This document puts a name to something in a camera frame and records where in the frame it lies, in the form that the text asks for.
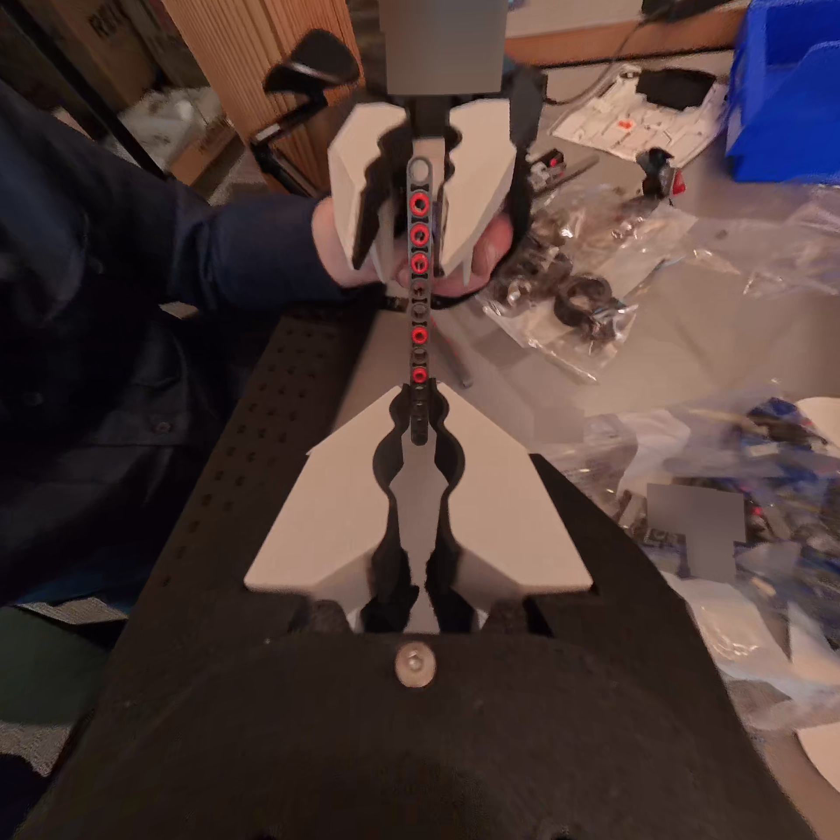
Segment small black red part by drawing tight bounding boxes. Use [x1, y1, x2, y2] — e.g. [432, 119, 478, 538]
[637, 147, 688, 199]

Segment clear bag of grey parts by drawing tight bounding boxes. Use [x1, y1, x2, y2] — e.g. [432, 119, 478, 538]
[545, 387, 840, 723]

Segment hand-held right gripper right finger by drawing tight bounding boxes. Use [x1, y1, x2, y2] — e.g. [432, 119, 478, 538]
[433, 382, 595, 616]

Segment printed cardboard box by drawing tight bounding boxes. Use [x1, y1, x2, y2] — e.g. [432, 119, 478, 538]
[39, 0, 237, 185]

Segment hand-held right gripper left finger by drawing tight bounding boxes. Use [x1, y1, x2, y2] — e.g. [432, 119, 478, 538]
[243, 386, 404, 619]

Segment grey lego beam red pins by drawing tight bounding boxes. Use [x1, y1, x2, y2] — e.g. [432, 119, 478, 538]
[406, 156, 435, 447]

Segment person's left forearm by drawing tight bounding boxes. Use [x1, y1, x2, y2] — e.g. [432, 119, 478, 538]
[164, 190, 336, 309]

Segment black dotted edge pad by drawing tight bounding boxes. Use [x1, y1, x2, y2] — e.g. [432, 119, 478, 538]
[128, 310, 383, 631]

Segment person's left hand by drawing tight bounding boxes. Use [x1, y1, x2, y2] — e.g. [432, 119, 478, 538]
[311, 197, 516, 299]

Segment wooden pillar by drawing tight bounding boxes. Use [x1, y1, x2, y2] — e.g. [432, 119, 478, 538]
[161, 0, 365, 198]

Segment clear bag of black parts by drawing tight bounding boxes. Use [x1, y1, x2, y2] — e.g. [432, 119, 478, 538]
[476, 197, 697, 385]

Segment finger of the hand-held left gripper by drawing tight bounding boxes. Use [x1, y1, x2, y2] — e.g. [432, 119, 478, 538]
[433, 98, 519, 287]
[327, 104, 414, 286]

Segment black office chair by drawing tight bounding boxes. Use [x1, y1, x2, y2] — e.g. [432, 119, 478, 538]
[252, 29, 363, 194]

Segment blue plastic bin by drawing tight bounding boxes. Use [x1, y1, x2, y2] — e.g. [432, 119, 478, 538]
[725, 0, 840, 183]

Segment small black pouch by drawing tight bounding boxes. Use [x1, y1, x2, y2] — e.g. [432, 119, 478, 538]
[637, 67, 718, 111]

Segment light wooden desk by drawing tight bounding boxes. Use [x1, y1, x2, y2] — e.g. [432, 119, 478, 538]
[505, 7, 749, 67]

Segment white sticker sheet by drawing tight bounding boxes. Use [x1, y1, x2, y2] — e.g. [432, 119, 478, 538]
[551, 66, 729, 168]

